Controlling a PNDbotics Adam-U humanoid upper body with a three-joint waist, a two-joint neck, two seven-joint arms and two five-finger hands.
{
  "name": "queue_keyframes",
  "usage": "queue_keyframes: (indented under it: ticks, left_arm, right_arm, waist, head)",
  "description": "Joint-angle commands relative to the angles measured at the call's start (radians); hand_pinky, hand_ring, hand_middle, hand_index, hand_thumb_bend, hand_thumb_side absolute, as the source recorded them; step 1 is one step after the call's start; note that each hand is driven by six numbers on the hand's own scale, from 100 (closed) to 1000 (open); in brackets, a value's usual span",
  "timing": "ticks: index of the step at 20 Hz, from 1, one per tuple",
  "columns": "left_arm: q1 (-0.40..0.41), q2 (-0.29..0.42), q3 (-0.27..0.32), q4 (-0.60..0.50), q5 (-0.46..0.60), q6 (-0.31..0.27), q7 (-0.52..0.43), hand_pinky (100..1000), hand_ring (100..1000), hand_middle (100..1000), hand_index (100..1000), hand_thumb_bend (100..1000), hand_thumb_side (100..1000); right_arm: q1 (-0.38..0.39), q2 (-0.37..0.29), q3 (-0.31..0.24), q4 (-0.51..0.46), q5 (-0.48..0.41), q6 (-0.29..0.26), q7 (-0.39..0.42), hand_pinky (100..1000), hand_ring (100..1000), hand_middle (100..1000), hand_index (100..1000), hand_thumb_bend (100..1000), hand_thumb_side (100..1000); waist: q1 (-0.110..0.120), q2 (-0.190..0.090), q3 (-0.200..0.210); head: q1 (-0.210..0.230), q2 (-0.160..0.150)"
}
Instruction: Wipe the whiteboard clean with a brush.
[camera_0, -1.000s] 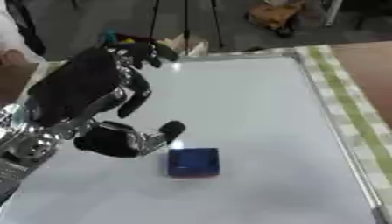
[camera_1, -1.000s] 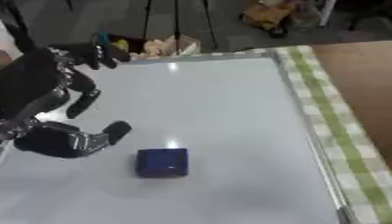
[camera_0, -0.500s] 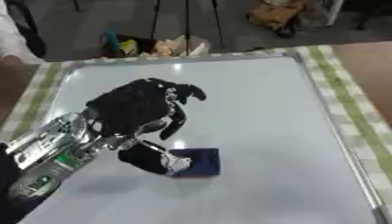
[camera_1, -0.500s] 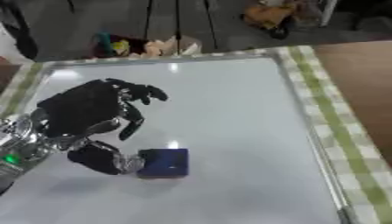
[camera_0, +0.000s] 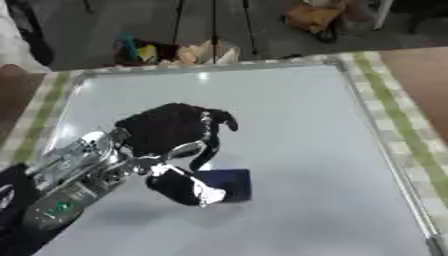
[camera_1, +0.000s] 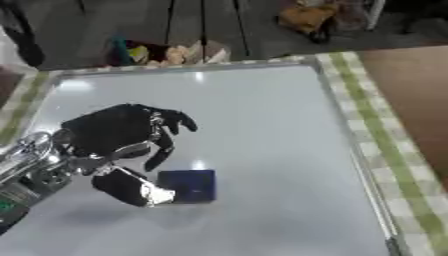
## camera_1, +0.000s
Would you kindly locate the box of assorted items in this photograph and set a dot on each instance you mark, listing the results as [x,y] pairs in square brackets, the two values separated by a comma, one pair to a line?
[166,53]

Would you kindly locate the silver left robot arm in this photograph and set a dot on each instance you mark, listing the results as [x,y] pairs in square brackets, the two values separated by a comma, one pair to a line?
[26,170]

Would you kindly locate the whiteboard with silver frame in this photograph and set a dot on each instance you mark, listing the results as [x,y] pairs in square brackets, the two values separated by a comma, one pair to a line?
[262,150]

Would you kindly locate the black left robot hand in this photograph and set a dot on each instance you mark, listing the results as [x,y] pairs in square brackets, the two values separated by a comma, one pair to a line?
[111,128]

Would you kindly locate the tan bag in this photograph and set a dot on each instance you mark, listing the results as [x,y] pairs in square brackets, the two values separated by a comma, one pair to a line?
[306,16]

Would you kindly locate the blue whiteboard brush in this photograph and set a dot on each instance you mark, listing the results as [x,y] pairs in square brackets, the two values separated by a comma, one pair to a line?
[191,185]

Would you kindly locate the black tripod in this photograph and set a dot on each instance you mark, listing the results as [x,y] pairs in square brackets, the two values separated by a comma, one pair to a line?
[203,23]

